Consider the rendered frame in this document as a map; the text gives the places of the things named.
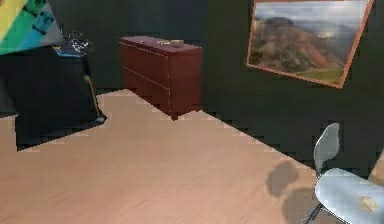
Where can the dark red chest of drawers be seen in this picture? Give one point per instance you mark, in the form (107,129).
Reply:
(160,73)

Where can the tan bowl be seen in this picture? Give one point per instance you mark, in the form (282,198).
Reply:
(176,43)

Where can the small tan flat object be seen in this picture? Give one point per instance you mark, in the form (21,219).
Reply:
(163,42)

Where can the framed landscape picture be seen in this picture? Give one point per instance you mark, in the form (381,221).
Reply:
(300,40)

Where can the black cabinet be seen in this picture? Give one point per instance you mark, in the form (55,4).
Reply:
(50,96)

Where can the grey chair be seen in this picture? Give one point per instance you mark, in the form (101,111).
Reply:
(343,190)

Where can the yellow crumpled lump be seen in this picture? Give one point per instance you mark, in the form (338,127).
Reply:
(368,203)

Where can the colourful striped wall picture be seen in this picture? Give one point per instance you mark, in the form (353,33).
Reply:
(23,23)

